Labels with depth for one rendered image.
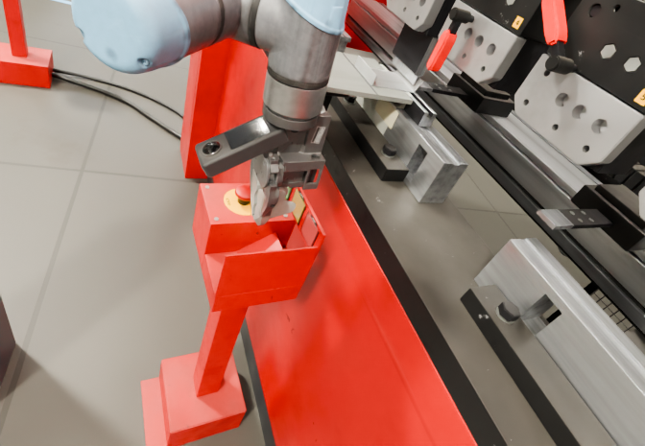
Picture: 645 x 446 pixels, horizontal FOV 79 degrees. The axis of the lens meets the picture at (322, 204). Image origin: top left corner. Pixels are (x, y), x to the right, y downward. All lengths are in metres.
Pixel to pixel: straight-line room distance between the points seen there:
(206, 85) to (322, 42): 1.31
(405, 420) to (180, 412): 0.70
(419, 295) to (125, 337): 1.07
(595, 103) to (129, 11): 0.48
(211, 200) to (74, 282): 0.93
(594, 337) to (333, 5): 0.48
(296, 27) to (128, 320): 1.21
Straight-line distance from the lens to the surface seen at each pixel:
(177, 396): 1.24
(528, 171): 0.92
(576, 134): 0.56
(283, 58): 0.45
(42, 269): 1.63
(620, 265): 0.84
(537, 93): 0.60
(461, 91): 0.98
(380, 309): 0.66
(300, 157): 0.53
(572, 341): 0.60
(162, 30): 0.35
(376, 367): 0.70
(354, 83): 0.76
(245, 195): 0.70
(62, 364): 1.43
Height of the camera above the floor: 1.26
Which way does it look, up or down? 38 degrees down
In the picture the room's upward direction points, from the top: 24 degrees clockwise
